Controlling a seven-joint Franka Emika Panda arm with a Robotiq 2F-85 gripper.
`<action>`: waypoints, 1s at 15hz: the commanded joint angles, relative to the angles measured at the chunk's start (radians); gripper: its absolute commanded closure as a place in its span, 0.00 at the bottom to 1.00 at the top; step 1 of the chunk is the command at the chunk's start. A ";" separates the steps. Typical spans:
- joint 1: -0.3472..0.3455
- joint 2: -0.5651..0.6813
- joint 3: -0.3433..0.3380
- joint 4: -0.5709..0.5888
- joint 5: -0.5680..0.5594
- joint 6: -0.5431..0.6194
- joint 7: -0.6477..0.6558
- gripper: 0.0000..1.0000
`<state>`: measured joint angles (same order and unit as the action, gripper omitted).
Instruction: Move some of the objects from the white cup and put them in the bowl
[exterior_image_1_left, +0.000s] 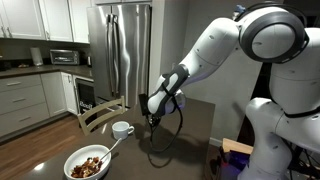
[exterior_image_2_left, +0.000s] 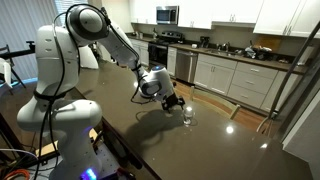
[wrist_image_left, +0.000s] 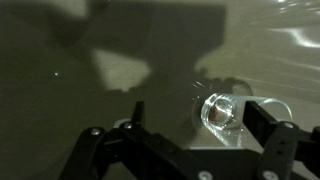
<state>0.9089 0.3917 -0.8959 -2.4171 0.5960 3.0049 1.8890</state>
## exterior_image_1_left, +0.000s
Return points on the glass door beverage cooler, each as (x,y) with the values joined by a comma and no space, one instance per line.
(85,95)

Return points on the white upper cabinets beside refrigerator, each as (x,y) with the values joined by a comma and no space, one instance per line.
(50,20)

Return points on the trail mix pile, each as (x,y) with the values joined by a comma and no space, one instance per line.
(86,168)

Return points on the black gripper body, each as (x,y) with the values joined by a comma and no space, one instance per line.
(154,120)

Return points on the white ceramic bowl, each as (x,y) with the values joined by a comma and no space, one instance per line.
(80,156)

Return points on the metal spoon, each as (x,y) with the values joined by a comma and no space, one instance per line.
(111,149)

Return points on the silver toaster oven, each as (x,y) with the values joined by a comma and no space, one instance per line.
(65,57)

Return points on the wooden board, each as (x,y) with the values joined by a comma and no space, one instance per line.
(238,146)

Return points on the white lower drawer cabinets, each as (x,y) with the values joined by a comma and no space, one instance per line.
(26,100)

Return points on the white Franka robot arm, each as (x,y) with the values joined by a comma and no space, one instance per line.
(286,100)

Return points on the white ceramic cup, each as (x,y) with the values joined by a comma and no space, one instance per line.
(120,130)

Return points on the white paper towel roll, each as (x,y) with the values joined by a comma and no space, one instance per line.
(36,56)

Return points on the stainless steel refrigerator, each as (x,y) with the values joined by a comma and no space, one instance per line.
(126,50)

